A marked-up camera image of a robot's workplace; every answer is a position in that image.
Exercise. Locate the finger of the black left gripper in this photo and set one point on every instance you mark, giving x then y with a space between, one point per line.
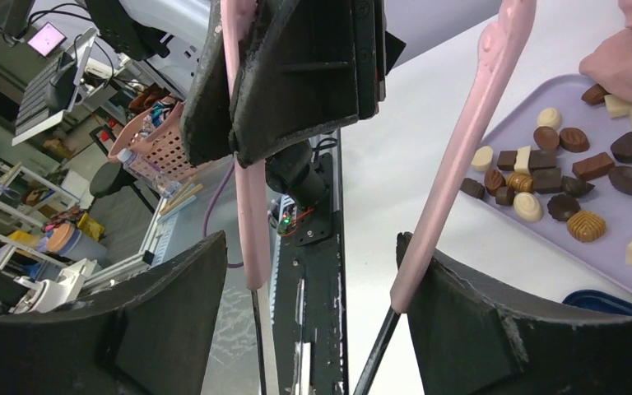
205 122
309 67

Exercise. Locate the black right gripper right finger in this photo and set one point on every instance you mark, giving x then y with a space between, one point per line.
473 334

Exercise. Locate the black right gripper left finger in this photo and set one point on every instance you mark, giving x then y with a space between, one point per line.
150 334

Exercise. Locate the pink handled metal tongs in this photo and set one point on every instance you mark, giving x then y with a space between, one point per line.
499 49

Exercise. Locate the caramel ridged chocolate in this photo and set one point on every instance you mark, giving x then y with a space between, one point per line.
586 226

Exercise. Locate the dark oval chocolate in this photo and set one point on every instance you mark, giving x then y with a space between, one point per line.
621 178

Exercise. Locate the dark round chocolate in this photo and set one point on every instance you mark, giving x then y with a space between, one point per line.
621 148

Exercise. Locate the pink plastic basket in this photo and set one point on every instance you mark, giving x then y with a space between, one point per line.
162 147

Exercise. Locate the dark blue box lid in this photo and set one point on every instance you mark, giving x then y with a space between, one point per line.
598 301

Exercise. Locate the lilac plastic tray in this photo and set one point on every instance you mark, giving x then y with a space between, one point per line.
606 255

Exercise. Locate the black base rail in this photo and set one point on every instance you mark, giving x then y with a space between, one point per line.
308 283

